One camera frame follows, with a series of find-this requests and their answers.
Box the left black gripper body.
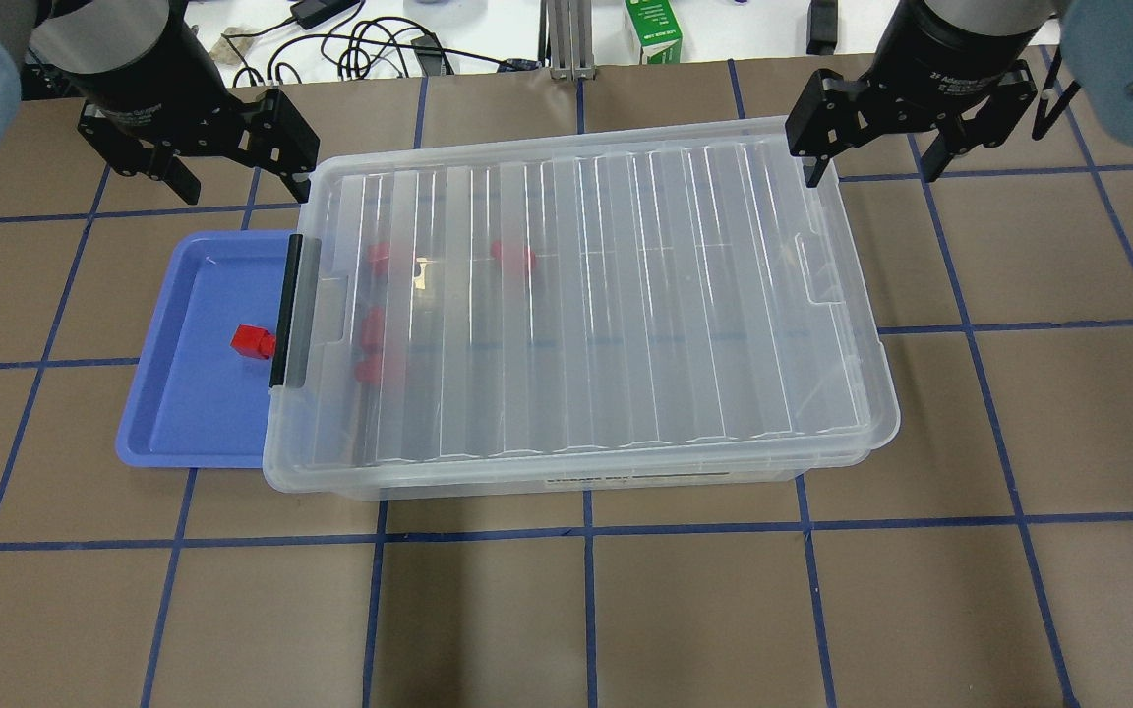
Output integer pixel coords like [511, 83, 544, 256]
[75, 20, 276, 173]

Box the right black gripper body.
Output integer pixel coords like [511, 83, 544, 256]
[812, 34, 1038, 148]

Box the red block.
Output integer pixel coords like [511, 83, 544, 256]
[358, 306, 386, 353]
[229, 324, 276, 360]
[489, 239, 538, 279]
[365, 239, 421, 279]
[353, 353, 406, 389]

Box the clear plastic box lid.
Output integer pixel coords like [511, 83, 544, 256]
[286, 116, 902, 491]

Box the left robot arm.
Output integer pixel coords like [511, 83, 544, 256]
[0, 1, 320, 205]

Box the red block in box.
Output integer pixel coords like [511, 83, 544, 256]
[353, 353, 406, 389]
[489, 239, 538, 279]
[358, 306, 386, 353]
[365, 239, 421, 279]

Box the clear plastic storage box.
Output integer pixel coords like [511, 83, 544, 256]
[262, 147, 897, 502]

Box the green white carton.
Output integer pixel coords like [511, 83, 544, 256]
[622, 0, 685, 66]

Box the blue plastic tray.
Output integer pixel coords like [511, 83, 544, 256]
[114, 230, 289, 469]

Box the black cables bundle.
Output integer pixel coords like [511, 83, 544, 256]
[232, 0, 543, 89]

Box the black box latch handle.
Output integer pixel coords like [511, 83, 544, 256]
[269, 233, 321, 389]

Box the aluminium frame post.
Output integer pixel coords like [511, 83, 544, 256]
[539, 0, 595, 82]

